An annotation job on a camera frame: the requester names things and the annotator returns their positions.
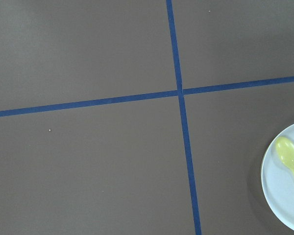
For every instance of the white round plate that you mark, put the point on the white round plate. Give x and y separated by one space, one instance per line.
278 182

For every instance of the yellow plastic spoon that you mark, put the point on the yellow plastic spoon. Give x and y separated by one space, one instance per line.
285 151

